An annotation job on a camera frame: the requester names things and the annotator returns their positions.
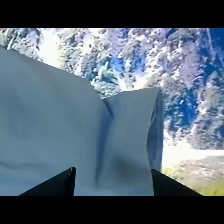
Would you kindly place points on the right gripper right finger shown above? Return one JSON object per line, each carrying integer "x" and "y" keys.
{"x": 166, "y": 187}

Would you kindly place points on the pale blue garment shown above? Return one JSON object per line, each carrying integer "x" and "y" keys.
{"x": 50, "y": 126}

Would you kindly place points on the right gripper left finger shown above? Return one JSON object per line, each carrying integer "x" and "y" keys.
{"x": 59, "y": 185}

